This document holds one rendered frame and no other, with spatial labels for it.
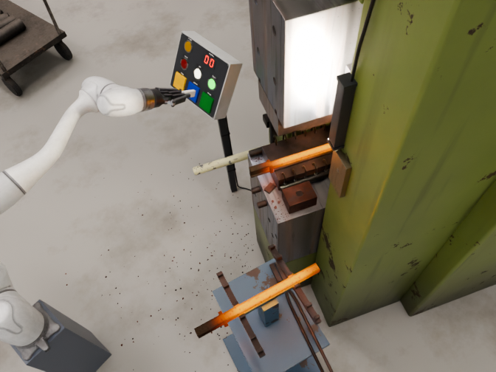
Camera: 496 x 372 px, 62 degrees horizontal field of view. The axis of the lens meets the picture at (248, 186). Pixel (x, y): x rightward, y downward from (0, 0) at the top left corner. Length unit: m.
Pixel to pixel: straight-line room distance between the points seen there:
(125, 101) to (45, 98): 2.35
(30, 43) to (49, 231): 1.64
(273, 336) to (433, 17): 1.24
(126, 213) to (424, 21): 2.41
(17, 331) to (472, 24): 1.78
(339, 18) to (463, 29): 0.42
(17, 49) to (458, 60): 3.53
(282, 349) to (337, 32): 1.12
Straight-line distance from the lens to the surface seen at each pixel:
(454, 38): 0.82
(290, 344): 1.66
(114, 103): 1.58
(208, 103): 1.94
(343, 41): 1.21
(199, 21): 4.20
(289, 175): 1.69
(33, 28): 4.14
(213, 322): 1.41
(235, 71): 1.88
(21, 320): 1.91
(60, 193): 3.21
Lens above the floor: 2.39
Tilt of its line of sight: 57 degrees down
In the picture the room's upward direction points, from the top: 7 degrees counter-clockwise
